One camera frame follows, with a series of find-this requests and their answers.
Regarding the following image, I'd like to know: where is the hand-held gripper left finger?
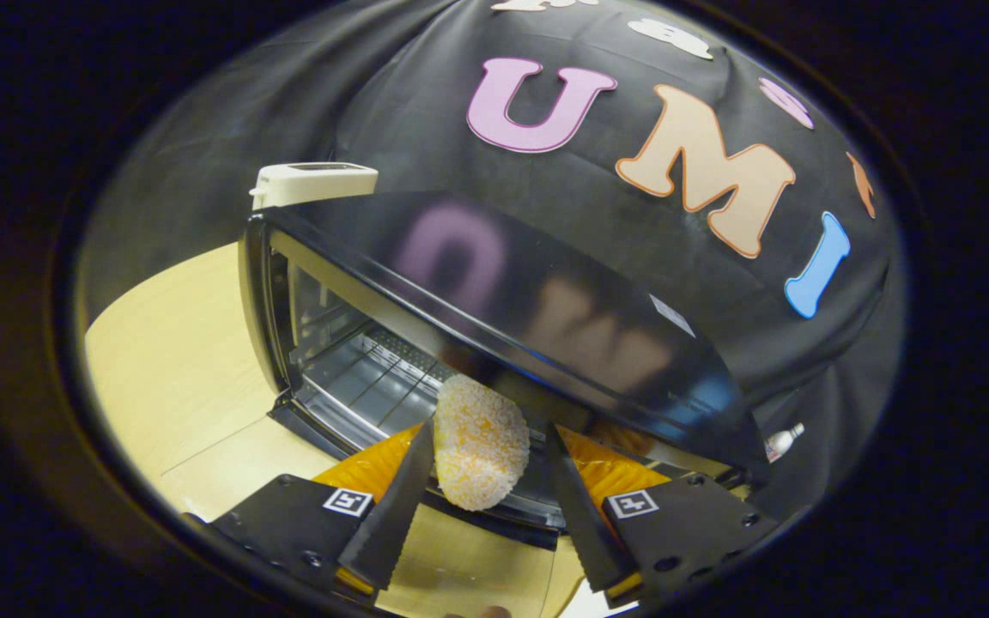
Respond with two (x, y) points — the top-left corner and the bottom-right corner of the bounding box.
(203, 418), (438, 603)

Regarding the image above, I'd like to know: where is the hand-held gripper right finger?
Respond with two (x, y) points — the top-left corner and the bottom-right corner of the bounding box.
(543, 422), (784, 607)

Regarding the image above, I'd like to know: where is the breaded food patty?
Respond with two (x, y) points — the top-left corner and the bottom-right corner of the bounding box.
(432, 374), (532, 513)

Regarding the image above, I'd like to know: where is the black toaster oven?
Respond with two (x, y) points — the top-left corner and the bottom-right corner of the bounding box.
(237, 191), (772, 550)

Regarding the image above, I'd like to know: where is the white bread toaster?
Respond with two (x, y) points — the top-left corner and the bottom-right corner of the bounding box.
(250, 162), (379, 212)

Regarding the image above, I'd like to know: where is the white pink bottle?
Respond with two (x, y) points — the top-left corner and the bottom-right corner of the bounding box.
(763, 422), (806, 464)

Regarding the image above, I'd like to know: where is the black backdrop cloth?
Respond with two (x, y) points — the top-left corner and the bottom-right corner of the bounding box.
(78, 0), (907, 516)

